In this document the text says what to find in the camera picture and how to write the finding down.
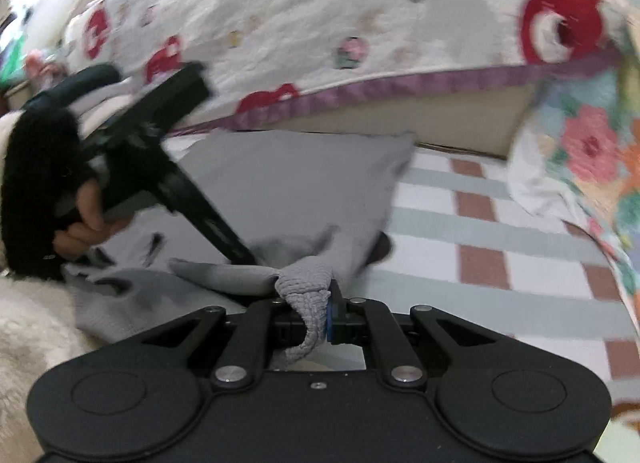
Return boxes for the grey garment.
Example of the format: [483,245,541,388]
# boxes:
[66,131,413,365]

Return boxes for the black sleeve forearm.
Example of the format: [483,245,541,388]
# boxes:
[1,109,92,281]

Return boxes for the stack of folded clothes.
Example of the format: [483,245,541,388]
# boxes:
[1,64,142,144]

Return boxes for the left hand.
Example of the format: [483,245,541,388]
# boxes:
[53,179,134,261]

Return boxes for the plaid bed sheet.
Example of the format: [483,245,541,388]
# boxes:
[350,148,639,462]

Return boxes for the white quilt red bears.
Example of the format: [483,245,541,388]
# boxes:
[64,0,629,126]

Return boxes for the beige mattress side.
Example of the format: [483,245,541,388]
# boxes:
[253,84,536,157]

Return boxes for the floral pillow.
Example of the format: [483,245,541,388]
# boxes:
[506,0,640,304]

